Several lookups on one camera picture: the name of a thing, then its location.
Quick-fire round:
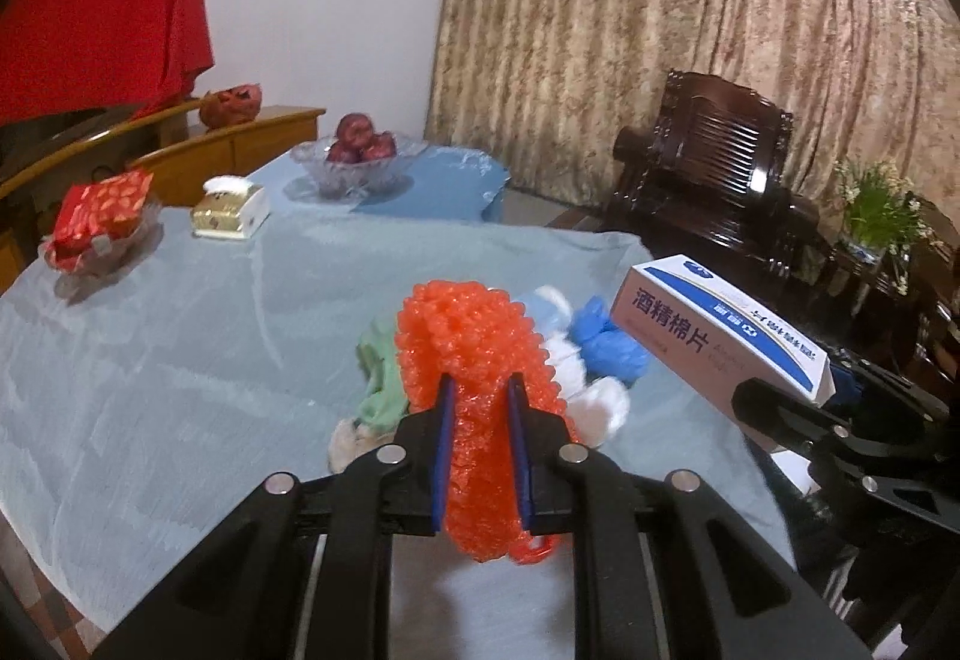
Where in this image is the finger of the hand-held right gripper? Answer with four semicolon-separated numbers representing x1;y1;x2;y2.
829;345;957;425
731;379;960;533

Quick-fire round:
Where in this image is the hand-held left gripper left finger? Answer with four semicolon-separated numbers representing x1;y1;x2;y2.
94;379;458;660

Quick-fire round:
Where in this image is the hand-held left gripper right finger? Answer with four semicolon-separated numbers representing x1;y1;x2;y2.
506;379;875;660

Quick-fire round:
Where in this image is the green rubber glove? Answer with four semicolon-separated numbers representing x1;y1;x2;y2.
354;315;413;436

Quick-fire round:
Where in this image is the white tissue wad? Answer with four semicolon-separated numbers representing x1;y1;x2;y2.
540;330;631;443

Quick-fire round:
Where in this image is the orange bubble wrap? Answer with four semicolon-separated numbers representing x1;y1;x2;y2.
397;281;578;565

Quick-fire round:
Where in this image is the white and blue carton box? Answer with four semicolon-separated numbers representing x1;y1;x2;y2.
609;253;835;455

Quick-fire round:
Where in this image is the blue plastic bag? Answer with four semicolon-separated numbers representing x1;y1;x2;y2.
568;298;652;387

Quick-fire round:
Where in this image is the dark wooden side table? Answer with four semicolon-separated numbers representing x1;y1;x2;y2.
817;240;960;361

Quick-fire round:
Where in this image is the beige crumpled wad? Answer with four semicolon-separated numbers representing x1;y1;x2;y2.
328;416;391;473

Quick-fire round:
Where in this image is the dark wooden armchair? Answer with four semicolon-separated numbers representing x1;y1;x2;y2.
600;71;833;301
900;195;960;376

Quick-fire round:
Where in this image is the small white and blue wad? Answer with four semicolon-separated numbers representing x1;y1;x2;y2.
517;285;575;338

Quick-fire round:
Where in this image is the potted flowering plant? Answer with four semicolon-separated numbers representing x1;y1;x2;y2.
832;157;935;267

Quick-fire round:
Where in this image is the blue scalloped tablecloth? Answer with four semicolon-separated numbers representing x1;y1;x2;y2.
247;142;511;226

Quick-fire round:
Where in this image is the pale grey-blue tablecloth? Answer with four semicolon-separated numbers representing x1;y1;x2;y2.
0;202;796;660

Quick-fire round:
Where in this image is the glass fruit bowl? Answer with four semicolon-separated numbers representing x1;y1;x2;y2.
291;135;430;196

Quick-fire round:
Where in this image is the gold and white tissue box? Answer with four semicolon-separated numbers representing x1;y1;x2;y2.
191;176;269;242

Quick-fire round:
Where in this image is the wooden cabinet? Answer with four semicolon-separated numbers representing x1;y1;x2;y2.
0;97;327;293

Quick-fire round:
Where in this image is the glass dish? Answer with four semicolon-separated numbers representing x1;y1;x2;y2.
41;202;164;275

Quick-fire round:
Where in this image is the red fabric ornament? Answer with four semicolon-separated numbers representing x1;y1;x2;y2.
199;82;263;128

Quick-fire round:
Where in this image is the red patterned gift box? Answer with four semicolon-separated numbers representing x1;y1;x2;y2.
54;171;155;256

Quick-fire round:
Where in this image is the red cloth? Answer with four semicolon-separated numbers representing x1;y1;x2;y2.
0;0;216;127

